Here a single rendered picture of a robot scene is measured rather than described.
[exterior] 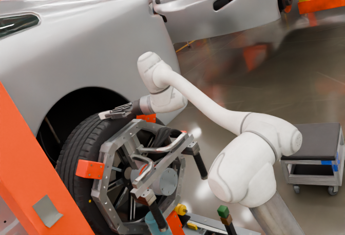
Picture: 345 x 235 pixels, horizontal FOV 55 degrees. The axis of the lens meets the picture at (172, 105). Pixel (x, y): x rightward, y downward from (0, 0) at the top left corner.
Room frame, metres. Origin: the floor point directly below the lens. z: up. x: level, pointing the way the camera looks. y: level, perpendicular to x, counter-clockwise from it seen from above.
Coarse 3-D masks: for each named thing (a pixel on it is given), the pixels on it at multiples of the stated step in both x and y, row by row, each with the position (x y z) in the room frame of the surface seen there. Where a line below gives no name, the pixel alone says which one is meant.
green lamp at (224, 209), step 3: (219, 207) 1.23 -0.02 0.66; (222, 207) 1.22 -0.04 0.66; (225, 207) 1.21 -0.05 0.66; (219, 210) 1.21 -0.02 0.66; (222, 210) 1.20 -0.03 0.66; (225, 210) 1.20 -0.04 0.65; (228, 210) 1.21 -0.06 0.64; (219, 213) 1.21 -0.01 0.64; (222, 213) 1.20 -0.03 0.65; (225, 213) 1.20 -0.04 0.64; (222, 216) 1.20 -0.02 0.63; (225, 216) 1.19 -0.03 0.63
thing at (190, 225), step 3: (186, 225) 1.78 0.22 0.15; (189, 225) 1.74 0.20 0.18; (192, 225) 1.72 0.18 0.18; (195, 225) 1.71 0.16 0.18; (186, 228) 1.75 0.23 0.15; (189, 228) 1.74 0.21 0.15; (192, 228) 1.73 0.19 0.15; (195, 228) 1.71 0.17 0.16; (198, 228) 1.71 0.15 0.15; (201, 228) 1.68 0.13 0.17; (204, 228) 1.67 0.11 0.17; (195, 231) 1.70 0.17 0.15; (198, 231) 1.69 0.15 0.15; (201, 231) 1.64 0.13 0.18; (204, 231) 1.64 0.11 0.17
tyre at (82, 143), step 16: (80, 128) 1.54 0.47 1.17; (96, 128) 1.45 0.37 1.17; (112, 128) 1.46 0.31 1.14; (64, 144) 1.51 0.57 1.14; (80, 144) 1.42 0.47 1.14; (96, 144) 1.38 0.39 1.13; (64, 160) 1.43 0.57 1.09; (96, 160) 1.36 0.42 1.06; (64, 176) 1.39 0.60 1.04; (80, 192) 1.27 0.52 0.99; (80, 208) 1.26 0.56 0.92; (96, 208) 1.28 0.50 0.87; (96, 224) 1.26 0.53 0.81
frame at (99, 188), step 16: (128, 128) 1.43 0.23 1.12; (144, 128) 1.48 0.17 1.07; (112, 144) 1.34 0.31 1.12; (112, 160) 1.32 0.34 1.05; (176, 160) 1.59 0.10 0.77; (96, 192) 1.25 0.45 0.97; (176, 192) 1.48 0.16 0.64; (112, 208) 1.24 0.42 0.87; (160, 208) 1.44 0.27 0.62; (112, 224) 1.23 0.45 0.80; (128, 224) 1.31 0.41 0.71; (144, 224) 1.33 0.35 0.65
